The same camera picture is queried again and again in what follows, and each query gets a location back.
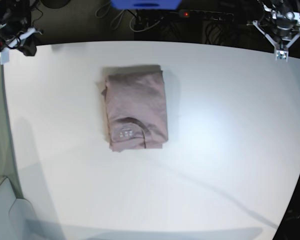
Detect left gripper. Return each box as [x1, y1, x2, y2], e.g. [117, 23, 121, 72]
[271, 22, 299, 43]

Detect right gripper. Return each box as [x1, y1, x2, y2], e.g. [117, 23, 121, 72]
[0, 24, 37, 57]

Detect mauve pink t-shirt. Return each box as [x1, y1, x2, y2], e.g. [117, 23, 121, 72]
[102, 65, 169, 152]

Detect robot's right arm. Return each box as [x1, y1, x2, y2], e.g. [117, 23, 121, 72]
[0, 0, 42, 57]

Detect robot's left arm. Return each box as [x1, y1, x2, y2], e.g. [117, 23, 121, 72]
[253, 0, 300, 45]

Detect black power strip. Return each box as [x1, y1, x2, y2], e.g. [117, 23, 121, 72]
[178, 9, 235, 22]

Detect blue box overhead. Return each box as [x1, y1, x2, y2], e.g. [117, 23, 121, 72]
[110, 0, 181, 10]

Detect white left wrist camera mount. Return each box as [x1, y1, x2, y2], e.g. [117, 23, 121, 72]
[247, 20, 300, 62]

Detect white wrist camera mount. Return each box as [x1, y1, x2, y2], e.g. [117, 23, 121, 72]
[247, 20, 300, 62]
[0, 27, 43, 65]

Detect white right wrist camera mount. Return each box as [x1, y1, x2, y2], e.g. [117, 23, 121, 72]
[0, 27, 43, 65]

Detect grey white cable loops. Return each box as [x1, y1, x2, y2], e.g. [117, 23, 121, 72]
[94, 9, 166, 33]

